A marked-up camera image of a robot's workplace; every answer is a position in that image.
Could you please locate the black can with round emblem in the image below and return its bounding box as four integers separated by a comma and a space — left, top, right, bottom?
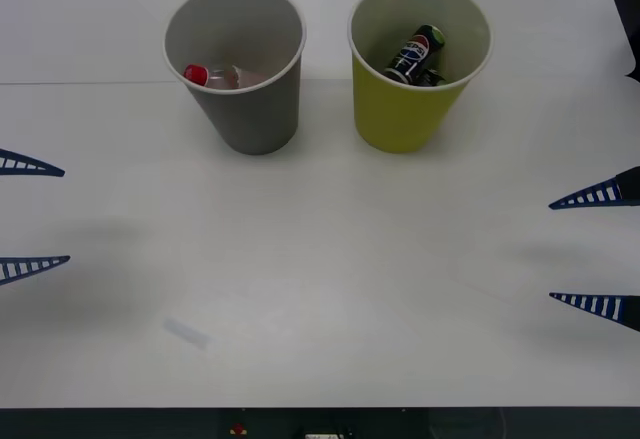
383, 23, 447, 85

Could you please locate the clear bottle with red cap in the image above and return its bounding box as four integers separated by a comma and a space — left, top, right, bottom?
182, 63, 272, 92

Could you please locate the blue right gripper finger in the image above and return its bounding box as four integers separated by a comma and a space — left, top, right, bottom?
548, 291, 640, 333
547, 165, 640, 211

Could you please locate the grey plastic bin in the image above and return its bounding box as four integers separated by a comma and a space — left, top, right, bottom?
162, 0, 307, 156

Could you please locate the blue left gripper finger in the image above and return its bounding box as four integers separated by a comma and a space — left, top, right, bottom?
0, 255, 72, 288
0, 148, 67, 179

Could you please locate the yellow-green plastic bin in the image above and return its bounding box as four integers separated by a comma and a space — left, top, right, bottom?
347, 0, 495, 155

